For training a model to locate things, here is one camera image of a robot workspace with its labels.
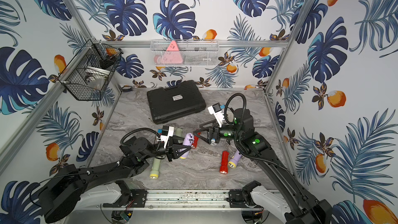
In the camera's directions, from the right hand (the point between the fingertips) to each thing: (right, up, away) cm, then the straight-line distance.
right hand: (197, 129), depth 64 cm
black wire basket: (-56, +27, +15) cm, 64 cm away
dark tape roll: (-57, +23, +57) cm, 84 cm away
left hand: (-3, -6, 0) cm, 7 cm away
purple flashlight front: (-4, -4, -2) cm, 6 cm away
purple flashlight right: (+19, -21, +19) cm, 34 cm away
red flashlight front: (+14, -21, +19) cm, 32 cm away
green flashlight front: (-22, -25, +15) cm, 37 cm away
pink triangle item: (-16, +39, +26) cm, 49 cm away
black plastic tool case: (-20, +10, +42) cm, 48 cm away
